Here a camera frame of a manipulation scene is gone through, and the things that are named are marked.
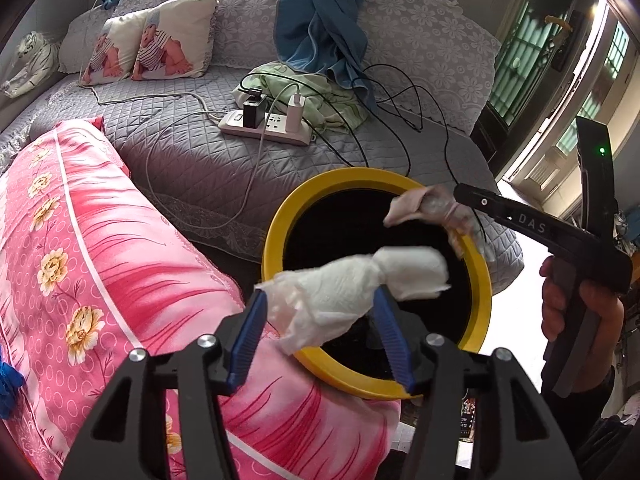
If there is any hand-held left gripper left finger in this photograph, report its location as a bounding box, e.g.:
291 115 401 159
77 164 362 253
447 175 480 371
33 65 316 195
60 287 271 480

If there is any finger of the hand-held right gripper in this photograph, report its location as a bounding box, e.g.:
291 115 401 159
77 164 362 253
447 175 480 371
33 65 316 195
453 183 510 223

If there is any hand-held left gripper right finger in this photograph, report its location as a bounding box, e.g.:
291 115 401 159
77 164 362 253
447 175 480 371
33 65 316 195
372 285 583 480

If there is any pink wad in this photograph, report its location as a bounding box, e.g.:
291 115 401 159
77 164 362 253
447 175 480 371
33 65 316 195
384 184 497 262

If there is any white tissue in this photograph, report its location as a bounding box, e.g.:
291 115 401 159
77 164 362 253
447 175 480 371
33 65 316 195
254 246 452 354

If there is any yellow round bin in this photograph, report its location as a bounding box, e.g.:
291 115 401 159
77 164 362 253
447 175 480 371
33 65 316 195
261 167 494 401

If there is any person's right forearm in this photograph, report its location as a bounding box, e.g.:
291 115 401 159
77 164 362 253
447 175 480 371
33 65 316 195
570 366 640 480

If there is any person's right hand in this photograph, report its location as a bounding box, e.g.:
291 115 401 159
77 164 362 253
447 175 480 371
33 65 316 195
540 256 627 392

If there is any pink floral blanket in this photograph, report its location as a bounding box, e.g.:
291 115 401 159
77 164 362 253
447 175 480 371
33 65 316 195
0 116 401 480

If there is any glass door with grille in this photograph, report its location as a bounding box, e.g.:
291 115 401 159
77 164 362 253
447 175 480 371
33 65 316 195
487 0 592 127

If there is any large grey lace backrest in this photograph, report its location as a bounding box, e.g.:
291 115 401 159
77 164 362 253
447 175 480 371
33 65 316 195
112 0 502 135

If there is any light green cloth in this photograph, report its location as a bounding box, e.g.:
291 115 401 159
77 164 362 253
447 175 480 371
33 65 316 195
233 61 369 135

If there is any grey quilted bedspread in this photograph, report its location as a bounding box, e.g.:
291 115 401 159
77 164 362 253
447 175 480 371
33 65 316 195
0 65 525 297

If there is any white charger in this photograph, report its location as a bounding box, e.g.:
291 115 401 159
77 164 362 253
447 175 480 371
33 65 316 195
285 94 306 129

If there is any white power strip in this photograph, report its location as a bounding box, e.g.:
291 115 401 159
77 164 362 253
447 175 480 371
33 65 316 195
218 110 313 147

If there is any large blue curtain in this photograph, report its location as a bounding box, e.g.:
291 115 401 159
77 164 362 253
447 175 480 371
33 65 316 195
275 0 427 107

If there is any black charger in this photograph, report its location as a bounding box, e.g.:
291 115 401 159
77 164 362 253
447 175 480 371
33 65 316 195
243 88 267 130

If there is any blue plastic bag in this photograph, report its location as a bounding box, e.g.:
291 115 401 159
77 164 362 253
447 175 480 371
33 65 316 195
0 359 27 421

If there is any baby print pillow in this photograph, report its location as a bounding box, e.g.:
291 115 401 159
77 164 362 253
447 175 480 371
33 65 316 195
131 0 223 81
81 12 151 86

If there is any small grey lace cushion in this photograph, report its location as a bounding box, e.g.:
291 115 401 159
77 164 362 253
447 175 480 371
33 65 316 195
58 7 117 74

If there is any white tiger plush toy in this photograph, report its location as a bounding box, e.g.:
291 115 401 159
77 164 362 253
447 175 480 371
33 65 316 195
0 31 61 100

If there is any black cable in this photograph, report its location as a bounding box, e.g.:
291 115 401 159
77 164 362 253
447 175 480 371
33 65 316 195
239 62 482 241

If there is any white cable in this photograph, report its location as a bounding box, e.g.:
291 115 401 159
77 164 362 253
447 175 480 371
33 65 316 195
144 91 301 232

